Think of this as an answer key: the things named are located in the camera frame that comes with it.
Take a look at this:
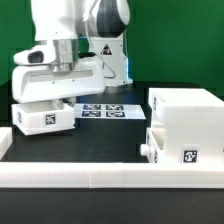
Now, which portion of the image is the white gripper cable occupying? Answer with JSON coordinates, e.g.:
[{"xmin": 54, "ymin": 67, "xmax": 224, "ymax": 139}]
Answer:
[{"xmin": 84, "ymin": 0, "xmax": 118, "ymax": 80}]

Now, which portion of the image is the white drawer box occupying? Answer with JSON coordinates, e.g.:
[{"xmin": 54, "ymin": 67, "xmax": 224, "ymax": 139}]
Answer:
[
  {"xmin": 140, "ymin": 128, "xmax": 164, "ymax": 163},
  {"xmin": 12, "ymin": 101, "xmax": 75, "ymax": 135}
]

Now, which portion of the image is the white obstacle fence wall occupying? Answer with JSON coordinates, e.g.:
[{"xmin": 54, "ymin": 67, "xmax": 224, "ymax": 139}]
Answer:
[{"xmin": 0, "ymin": 126, "xmax": 224, "ymax": 190}]

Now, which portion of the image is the white marker sheet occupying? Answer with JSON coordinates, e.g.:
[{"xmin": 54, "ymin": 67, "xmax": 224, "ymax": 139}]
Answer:
[{"xmin": 74, "ymin": 103, "xmax": 146, "ymax": 120}]

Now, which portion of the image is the white drawer box front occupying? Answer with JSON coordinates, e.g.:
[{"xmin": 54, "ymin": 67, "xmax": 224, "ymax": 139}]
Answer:
[{"xmin": 140, "ymin": 128, "xmax": 164, "ymax": 163}]

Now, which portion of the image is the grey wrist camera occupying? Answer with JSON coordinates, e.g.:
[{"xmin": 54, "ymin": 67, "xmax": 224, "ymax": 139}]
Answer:
[{"xmin": 13, "ymin": 45, "xmax": 56, "ymax": 65}]

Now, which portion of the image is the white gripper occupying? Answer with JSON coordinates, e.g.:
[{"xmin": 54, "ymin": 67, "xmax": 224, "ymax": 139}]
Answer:
[{"xmin": 12, "ymin": 58, "xmax": 105, "ymax": 103}]

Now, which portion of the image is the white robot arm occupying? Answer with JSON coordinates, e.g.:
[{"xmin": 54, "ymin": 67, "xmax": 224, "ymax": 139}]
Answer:
[{"xmin": 12, "ymin": 0, "xmax": 130, "ymax": 103}]

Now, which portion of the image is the white drawer cabinet frame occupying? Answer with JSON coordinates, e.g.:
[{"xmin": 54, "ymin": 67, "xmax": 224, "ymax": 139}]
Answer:
[{"xmin": 148, "ymin": 88, "xmax": 224, "ymax": 164}]

